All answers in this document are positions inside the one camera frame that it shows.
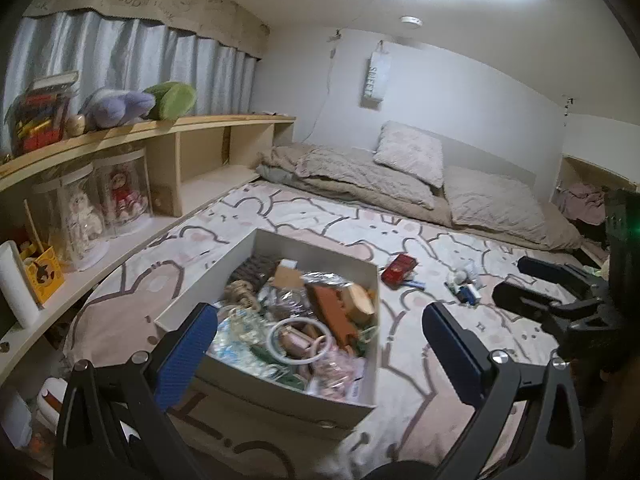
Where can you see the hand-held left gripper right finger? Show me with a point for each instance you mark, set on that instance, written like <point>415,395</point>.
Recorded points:
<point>452,347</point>

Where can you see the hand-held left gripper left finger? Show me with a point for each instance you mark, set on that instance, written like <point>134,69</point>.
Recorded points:
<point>185,355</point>

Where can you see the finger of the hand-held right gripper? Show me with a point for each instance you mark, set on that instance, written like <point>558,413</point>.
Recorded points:
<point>545,267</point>
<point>520,297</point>

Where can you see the red cardboard packet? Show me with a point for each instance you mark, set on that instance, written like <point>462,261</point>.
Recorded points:
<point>398,270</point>

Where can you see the brown leather pouch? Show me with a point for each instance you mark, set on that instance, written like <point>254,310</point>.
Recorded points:
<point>332,315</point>

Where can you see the white storage box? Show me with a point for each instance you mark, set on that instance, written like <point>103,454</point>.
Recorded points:
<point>325,260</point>

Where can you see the tan fleece blanket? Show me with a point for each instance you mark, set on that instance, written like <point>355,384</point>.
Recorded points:
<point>565,232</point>

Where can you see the blue and white small box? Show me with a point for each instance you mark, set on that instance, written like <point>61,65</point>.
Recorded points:
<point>469,295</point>

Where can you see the clear plastic bag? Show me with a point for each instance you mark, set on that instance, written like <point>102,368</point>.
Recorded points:
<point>235,340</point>

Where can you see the green plastic clips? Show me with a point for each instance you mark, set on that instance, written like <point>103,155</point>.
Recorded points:
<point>451,286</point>

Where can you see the white pompom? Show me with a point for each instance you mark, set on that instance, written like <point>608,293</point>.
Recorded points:
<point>460,277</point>

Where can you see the pile of clothes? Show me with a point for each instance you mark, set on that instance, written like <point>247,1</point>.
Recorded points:
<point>580,200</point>

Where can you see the purple stick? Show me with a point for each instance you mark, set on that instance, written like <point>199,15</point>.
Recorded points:
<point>414,285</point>

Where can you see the quilted beige pillow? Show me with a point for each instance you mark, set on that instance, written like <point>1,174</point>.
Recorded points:
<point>495,200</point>

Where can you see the wooden block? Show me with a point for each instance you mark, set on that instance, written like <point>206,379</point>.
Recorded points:
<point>362,302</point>

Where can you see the small pink box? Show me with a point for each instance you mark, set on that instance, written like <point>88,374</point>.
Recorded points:
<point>295,345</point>

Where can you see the zip bag of pink beads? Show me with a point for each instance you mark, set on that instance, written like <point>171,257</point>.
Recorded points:
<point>335,375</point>

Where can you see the brown cardboard piece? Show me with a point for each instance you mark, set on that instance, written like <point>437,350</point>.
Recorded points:
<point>287,276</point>

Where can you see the white and orange figure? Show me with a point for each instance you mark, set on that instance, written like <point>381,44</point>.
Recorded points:
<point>50,397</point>

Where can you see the small wooden box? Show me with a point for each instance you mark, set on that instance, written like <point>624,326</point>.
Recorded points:
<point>162,200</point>

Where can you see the yellow pen holder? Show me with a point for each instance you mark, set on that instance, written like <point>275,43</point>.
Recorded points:
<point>45,275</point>

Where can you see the red doll in clear case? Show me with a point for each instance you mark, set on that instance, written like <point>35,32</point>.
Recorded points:
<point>122,195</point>

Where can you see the white doll in clear case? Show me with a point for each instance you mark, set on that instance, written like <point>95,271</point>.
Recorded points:
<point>80,215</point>

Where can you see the fluffy beige pillow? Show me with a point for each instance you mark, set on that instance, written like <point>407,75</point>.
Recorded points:
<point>410,152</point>

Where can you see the white paper roll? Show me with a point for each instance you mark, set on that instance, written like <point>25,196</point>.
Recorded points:
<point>17,285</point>

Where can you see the white carton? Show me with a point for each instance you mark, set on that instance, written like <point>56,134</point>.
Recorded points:
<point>15,420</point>

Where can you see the long wooden shelf unit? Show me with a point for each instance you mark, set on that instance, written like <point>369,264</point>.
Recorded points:
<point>165,160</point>

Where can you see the quilted beige comforter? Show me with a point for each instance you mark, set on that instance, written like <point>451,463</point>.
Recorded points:
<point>360,172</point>

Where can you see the wooden stick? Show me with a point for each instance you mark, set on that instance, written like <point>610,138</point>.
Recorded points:
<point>32,225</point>

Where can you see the grey blanket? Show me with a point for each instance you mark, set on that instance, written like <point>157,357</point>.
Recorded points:
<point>277,174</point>

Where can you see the small wooden egg figure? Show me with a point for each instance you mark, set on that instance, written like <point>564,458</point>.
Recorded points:
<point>76,125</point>

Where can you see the green plush toy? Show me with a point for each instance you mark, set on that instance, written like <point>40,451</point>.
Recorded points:
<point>170,100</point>

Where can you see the purple plush toy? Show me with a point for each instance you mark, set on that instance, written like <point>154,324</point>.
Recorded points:
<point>115,107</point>

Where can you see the clear box of colourful toys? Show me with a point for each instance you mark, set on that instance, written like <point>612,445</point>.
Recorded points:
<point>40,120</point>

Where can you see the grey curtain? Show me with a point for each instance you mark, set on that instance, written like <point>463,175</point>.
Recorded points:
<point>150,60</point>

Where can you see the white book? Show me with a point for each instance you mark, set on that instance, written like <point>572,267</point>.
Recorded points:
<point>55,80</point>

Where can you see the wooden wall nook shelf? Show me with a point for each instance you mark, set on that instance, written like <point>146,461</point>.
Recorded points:
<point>590,167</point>

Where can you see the black wall hook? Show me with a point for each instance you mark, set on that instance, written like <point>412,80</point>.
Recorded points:
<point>567,105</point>

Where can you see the white hanging wall bag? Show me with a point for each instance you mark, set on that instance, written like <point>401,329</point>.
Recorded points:
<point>376,77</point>

